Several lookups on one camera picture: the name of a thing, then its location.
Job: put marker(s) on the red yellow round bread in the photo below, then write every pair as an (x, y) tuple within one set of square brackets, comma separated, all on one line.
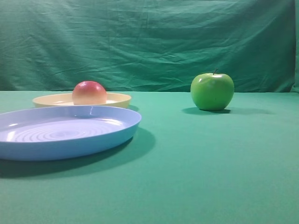
[(89, 93)]

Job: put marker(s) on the yellow plastic plate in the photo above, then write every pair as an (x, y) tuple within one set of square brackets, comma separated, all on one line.
[(65, 99)]

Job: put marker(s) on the blue plastic plate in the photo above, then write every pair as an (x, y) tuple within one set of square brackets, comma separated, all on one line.
[(63, 132)]

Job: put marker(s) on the green apple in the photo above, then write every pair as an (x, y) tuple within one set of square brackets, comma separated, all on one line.
[(212, 91)]

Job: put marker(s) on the green table cloth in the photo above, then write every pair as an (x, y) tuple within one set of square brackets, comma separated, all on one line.
[(183, 166)]

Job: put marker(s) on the green backdrop cloth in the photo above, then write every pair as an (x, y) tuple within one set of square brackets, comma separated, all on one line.
[(148, 45)]

